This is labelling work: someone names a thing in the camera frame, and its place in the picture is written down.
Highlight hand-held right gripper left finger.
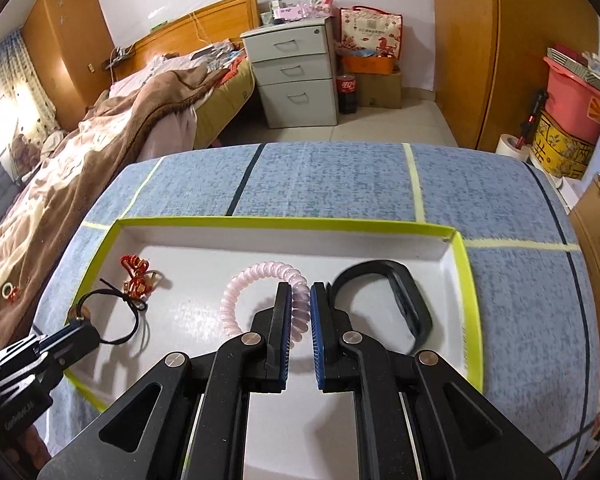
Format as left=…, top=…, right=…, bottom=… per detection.
left=36, top=282, right=293, bottom=480

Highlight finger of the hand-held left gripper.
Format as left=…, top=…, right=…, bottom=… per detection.
left=32, top=321, right=98, bottom=356
left=55, top=337, right=102, bottom=374

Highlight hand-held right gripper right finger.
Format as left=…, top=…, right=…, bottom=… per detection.
left=310, top=282, right=563, bottom=480

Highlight black hair tie with bead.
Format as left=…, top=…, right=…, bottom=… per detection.
left=67, top=280, right=153, bottom=347

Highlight pink spiral hair tie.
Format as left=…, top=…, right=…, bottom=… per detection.
left=220, top=260, right=311, bottom=351

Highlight white tray with green rim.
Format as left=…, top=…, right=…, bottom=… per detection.
left=62, top=216, right=483, bottom=413

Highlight black wristband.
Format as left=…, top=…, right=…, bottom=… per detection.
left=327, top=259, right=433, bottom=351

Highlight blue checked tablecloth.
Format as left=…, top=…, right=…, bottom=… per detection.
left=30, top=142, right=600, bottom=480

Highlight brown teddy bear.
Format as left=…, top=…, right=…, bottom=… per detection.
left=10, top=132, right=43, bottom=171

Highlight brown blanket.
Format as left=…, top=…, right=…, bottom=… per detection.
left=0, top=67, right=206, bottom=361

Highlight floral curtain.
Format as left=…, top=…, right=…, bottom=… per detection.
left=0, top=30, right=58, bottom=141

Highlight cola bottle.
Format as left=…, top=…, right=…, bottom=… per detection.
left=337, top=74, right=359, bottom=115

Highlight small cardboard box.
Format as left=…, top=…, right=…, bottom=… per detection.
left=357, top=71, right=403, bottom=110

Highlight grey drawer cabinet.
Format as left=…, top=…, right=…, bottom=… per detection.
left=241, top=16, right=340, bottom=130

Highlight white paper roll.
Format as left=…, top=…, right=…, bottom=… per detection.
left=496, top=132, right=531, bottom=161

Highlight orange box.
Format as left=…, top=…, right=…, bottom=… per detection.
left=342, top=55, right=398, bottom=75

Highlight orange wooden wardrobe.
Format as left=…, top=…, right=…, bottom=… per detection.
left=22, top=0, right=116, bottom=111

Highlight red black air pump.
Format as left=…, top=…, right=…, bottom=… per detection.
left=515, top=89, right=551, bottom=151

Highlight yellow floral box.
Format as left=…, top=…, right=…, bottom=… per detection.
left=530, top=110, right=596, bottom=181

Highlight red patterned gift bag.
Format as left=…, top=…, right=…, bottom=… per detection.
left=339, top=6, right=403, bottom=61

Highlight wooden bed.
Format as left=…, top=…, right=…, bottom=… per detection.
left=0, top=0, right=258, bottom=361

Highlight pink boxes on cabinet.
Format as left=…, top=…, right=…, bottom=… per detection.
left=260, top=0, right=336, bottom=26

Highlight pink plastic bin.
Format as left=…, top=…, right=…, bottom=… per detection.
left=544, top=55, right=600, bottom=146

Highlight large wooden closet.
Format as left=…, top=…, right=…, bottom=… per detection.
left=430, top=0, right=600, bottom=153

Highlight striped boxes in bin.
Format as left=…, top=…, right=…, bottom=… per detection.
left=547, top=46, right=600, bottom=86

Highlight red knot hair tie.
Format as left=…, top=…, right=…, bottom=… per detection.
left=119, top=254, right=163, bottom=306

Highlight bedside wall shelf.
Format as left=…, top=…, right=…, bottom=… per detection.
left=102, top=47, right=136, bottom=68

